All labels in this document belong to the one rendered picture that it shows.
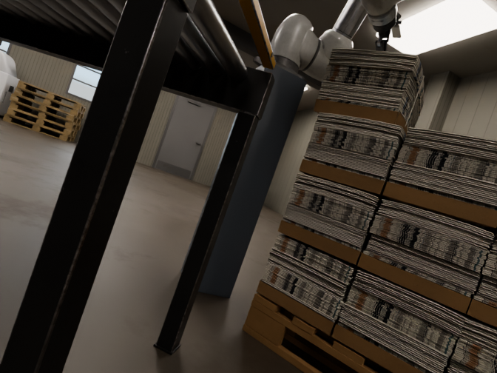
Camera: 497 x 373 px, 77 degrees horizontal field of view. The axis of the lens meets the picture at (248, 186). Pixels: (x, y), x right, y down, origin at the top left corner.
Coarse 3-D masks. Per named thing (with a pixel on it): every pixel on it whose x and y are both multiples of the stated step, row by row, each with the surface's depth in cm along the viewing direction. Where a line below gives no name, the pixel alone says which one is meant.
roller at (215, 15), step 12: (204, 0) 53; (192, 12) 54; (204, 12) 55; (216, 12) 58; (204, 24) 58; (216, 24) 59; (204, 36) 62; (216, 36) 62; (228, 36) 66; (216, 48) 66; (228, 48) 68; (228, 60) 72; (240, 60) 76; (228, 72) 79; (240, 72) 80
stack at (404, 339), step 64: (320, 128) 109; (384, 128) 98; (320, 192) 106; (448, 192) 86; (320, 256) 103; (384, 256) 92; (448, 256) 84; (256, 320) 110; (384, 320) 90; (448, 320) 81
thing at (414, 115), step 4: (420, 92) 116; (420, 96) 119; (416, 100) 116; (420, 100) 121; (416, 104) 119; (420, 104) 124; (416, 108) 121; (420, 108) 126; (412, 112) 118; (416, 112) 123; (412, 116) 120; (416, 116) 126; (408, 120) 117; (412, 120) 123; (416, 120) 128; (408, 124) 120; (412, 124) 125
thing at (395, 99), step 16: (336, 48) 110; (336, 64) 110; (352, 64) 107; (368, 64) 104; (384, 64) 101; (400, 64) 98; (416, 64) 98; (336, 80) 110; (352, 80) 107; (368, 80) 104; (384, 80) 102; (400, 80) 99; (416, 80) 104; (320, 96) 113; (336, 96) 111; (352, 96) 107; (368, 96) 104; (384, 96) 102; (400, 96) 99; (400, 112) 102
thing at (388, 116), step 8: (320, 104) 113; (328, 104) 111; (336, 104) 109; (344, 104) 108; (352, 104) 106; (328, 112) 111; (336, 112) 110; (344, 112) 108; (352, 112) 106; (360, 112) 105; (368, 112) 103; (376, 112) 102; (384, 112) 101; (392, 112) 99; (376, 120) 102; (384, 120) 101; (392, 120) 99; (400, 120) 103
